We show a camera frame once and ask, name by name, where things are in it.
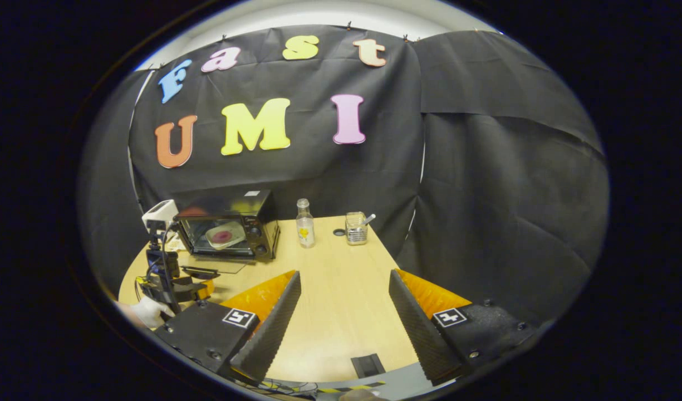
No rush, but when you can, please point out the black electric oven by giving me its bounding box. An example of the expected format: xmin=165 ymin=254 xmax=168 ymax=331
xmin=173 ymin=188 xmax=280 ymax=275

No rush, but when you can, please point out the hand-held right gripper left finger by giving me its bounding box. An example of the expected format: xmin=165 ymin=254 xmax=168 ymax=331
xmin=151 ymin=270 xmax=302 ymax=385

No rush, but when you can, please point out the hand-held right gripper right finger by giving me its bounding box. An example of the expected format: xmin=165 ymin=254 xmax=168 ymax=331
xmin=388 ymin=269 xmax=542 ymax=386

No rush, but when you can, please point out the black cable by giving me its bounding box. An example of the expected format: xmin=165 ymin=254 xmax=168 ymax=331
xmin=252 ymin=379 xmax=319 ymax=397

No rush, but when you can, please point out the white toaster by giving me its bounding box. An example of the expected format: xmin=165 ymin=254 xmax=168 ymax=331
xmin=141 ymin=199 xmax=179 ymax=233

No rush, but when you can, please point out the metal mesh utensil holder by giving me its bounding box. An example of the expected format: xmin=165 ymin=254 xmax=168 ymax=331
xmin=345 ymin=212 xmax=369 ymax=246

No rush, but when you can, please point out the pale square plate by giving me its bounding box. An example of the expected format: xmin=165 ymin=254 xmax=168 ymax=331
xmin=205 ymin=221 xmax=247 ymax=250

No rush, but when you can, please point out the clear yellow-label bottle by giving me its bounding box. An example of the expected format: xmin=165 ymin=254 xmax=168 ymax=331
xmin=296 ymin=198 xmax=316 ymax=249

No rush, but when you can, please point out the black table cable grommet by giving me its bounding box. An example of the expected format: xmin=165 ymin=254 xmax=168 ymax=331
xmin=351 ymin=353 xmax=386 ymax=378

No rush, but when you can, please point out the yellow black striped tape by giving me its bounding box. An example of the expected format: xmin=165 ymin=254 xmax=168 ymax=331
xmin=318 ymin=381 xmax=386 ymax=393

